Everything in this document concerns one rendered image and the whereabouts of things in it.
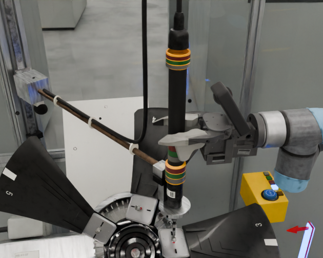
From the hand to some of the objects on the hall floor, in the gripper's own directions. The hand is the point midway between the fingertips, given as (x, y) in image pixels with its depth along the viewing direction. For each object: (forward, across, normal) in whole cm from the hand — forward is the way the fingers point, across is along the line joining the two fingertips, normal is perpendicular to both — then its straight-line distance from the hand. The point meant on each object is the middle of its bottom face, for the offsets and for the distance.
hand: (161, 129), depth 76 cm
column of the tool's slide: (+38, +58, -151) cm, 166 cm away
